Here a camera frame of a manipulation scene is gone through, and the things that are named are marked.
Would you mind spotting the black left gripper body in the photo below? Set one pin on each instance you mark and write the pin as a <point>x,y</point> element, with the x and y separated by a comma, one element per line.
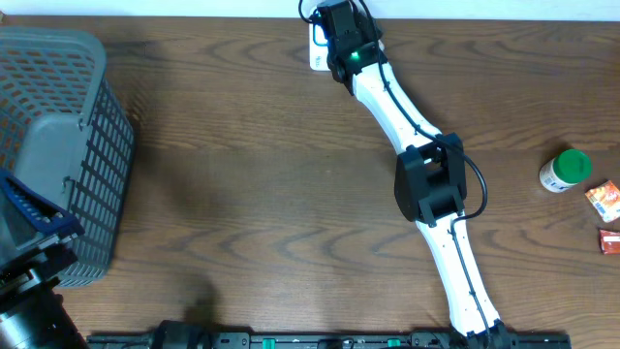
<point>41,262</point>

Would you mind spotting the green lid jar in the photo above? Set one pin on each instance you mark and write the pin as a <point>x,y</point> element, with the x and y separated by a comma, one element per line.
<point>565,171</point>

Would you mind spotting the orange snack packet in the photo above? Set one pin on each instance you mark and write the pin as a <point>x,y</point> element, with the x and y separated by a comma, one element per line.
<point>605,200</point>

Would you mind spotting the red chocolate bar wrapper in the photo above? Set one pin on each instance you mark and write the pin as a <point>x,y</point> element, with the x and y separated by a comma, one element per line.
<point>610,242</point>

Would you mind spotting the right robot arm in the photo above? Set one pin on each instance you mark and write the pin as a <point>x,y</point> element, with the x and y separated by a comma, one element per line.
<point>436,186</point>

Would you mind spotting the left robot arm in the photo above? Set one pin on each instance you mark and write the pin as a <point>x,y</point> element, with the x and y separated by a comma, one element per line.
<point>32,316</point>

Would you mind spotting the white barcode scanner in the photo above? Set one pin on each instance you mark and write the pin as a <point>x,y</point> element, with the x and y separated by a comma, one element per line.
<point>318,49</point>

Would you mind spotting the grey plastic mesh basket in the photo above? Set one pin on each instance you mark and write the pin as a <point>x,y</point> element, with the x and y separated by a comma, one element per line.
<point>65,135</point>

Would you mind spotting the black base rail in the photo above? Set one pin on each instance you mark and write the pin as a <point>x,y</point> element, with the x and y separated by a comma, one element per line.
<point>171,334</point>

